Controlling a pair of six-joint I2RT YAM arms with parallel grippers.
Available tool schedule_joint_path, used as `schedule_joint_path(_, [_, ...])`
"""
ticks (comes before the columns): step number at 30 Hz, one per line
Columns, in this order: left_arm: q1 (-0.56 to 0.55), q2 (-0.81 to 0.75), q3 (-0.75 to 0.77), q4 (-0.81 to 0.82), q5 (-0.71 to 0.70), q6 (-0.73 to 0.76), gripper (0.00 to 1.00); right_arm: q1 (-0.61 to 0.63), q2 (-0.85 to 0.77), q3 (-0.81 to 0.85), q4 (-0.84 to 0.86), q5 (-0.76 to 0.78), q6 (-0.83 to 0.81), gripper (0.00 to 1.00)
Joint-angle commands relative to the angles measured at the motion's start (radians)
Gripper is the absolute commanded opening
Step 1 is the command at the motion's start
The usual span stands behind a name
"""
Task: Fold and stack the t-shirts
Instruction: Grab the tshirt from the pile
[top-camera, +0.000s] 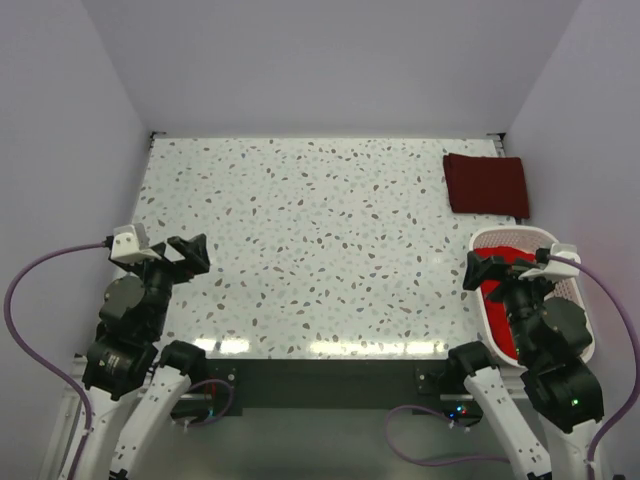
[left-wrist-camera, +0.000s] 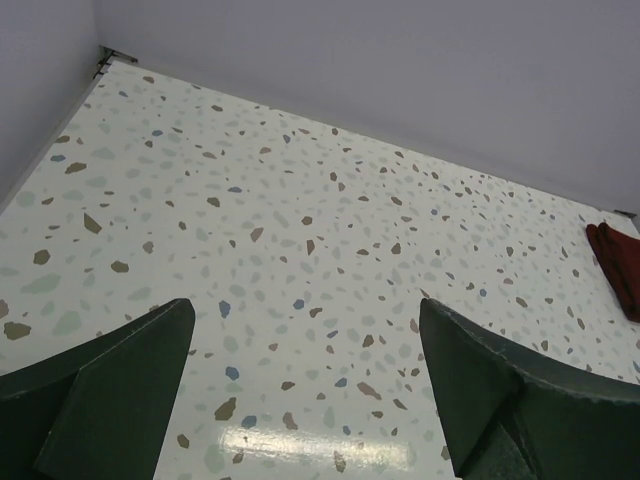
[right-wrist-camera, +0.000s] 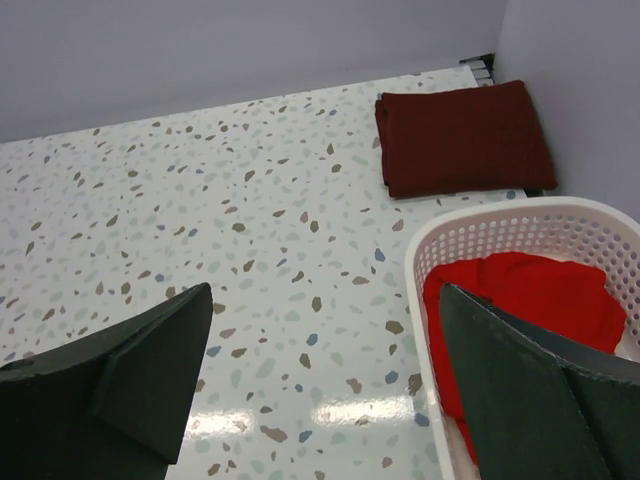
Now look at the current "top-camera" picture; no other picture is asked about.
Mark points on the bright red t shirt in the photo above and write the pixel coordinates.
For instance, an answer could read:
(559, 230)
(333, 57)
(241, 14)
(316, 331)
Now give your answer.
(500, 305)

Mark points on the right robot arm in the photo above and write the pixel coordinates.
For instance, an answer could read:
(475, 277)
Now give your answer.
(550, 334)

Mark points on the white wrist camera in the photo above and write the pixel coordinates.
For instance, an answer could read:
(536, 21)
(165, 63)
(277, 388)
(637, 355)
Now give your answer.
(130, 243)
(556, 263)

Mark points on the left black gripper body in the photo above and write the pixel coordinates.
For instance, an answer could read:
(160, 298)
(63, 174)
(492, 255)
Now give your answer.
(162, 278)

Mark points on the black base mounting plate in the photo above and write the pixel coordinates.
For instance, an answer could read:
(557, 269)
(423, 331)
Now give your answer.
(343, 384)

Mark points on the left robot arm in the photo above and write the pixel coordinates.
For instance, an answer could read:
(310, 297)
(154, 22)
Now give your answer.
(129, 386)

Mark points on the folded dark red t shirt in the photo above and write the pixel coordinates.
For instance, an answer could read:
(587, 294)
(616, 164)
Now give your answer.
(486, 185)

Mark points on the white perforated plastic basket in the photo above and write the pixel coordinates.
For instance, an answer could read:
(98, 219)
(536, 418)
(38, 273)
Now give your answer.
(513, 241)

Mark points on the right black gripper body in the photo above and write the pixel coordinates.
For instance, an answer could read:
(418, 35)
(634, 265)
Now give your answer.
(520, 295)

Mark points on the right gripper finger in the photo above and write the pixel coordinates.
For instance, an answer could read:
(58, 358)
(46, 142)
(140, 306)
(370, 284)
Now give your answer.
(530, 260)
(479, 270)

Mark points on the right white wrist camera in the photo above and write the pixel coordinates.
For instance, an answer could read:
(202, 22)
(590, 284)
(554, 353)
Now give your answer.
(556, 263)

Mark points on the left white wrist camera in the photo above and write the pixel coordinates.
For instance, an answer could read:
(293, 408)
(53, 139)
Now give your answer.
(130, 243)

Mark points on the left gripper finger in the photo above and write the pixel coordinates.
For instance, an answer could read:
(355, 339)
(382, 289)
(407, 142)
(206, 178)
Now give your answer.
(195, 259)
(140, 256)

